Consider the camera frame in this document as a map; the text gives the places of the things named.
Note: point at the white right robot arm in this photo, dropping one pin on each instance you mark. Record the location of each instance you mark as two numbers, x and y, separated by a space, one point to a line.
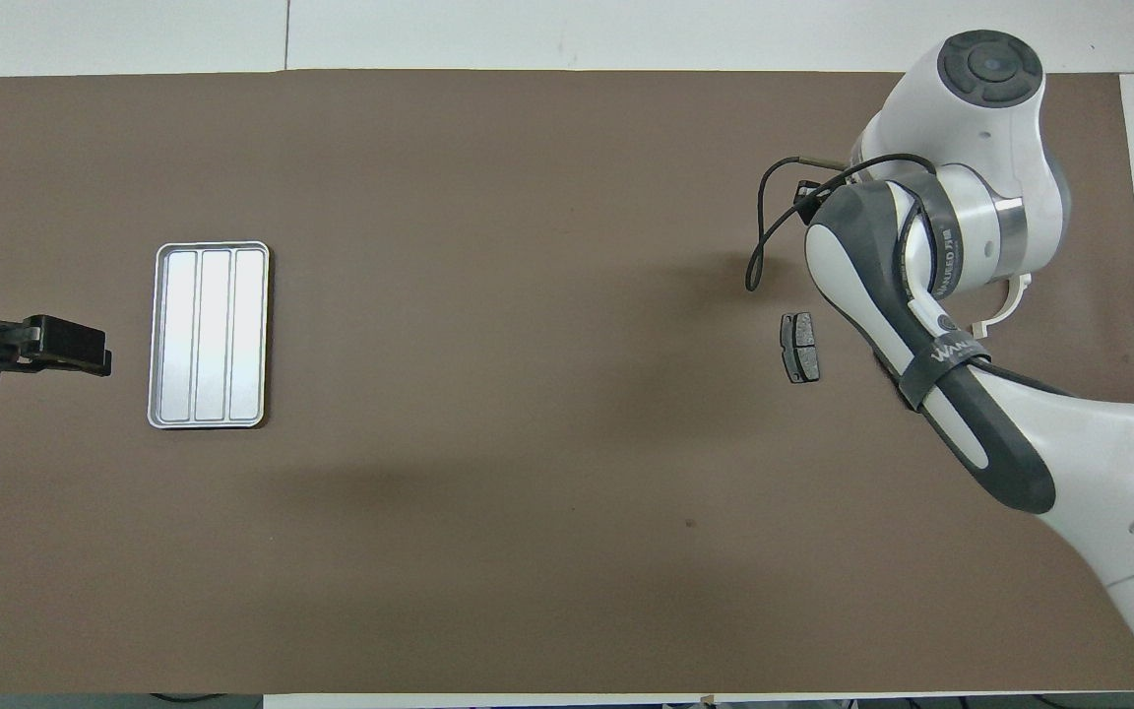
971 197

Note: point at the silver metal tray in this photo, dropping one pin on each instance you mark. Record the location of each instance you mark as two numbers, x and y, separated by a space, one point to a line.
208 335

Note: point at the brown table mat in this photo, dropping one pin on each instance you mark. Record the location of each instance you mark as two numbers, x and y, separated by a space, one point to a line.
528 295

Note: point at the rectangular dark brake pad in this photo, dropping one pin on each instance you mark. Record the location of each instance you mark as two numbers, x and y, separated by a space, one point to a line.
801 347

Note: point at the white curved plastic bracket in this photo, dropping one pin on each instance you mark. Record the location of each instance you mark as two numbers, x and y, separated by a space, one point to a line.
1012 300

